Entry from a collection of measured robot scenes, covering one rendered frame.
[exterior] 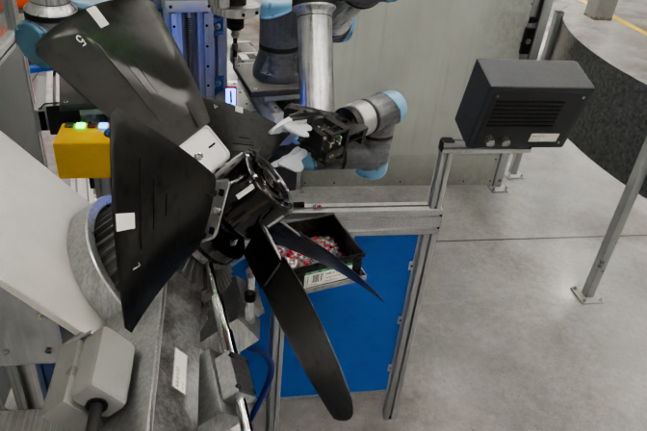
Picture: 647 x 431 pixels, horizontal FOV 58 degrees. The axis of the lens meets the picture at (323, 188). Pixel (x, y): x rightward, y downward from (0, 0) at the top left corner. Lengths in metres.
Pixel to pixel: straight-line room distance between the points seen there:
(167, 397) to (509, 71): 1.05
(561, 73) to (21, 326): 1.22
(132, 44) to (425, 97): 2.29
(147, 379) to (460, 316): 1.95
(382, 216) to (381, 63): 1.49
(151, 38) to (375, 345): 1.24
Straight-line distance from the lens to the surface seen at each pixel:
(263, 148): 1.08
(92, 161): 1.38
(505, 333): 2.57
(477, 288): 2.73
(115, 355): 0.75
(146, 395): 0.72
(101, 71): 0.89
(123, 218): 0.62
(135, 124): 0.65
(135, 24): 0.95
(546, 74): 1.49
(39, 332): 1.00
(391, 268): 1.68
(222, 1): 0.86
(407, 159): 3.21
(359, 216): 1.53
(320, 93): 1.27
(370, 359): 1.92
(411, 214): 1.55
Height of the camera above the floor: 1.70
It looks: 32 degrees down
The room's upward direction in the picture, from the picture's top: 6 degrees clockwise
